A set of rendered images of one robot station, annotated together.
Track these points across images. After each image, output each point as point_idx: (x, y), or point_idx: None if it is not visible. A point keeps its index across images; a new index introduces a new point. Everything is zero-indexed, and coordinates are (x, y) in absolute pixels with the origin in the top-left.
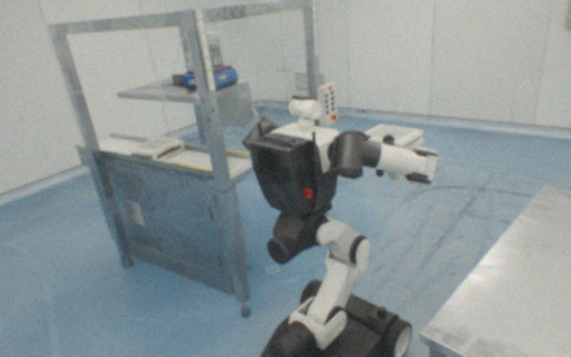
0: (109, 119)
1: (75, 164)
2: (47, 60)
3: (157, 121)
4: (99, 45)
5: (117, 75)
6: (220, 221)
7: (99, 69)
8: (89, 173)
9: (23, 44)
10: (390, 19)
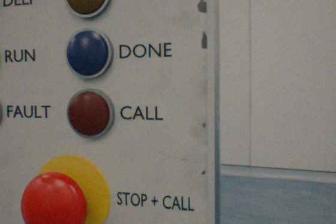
0: (291, 127)
1: (234, 163)
2: (240, 48)
3: None
4: (305, 38)
5: (319, 75)
6: None
7: (296, 65)
8: (240, 177)
9: (222, 30)
10: None
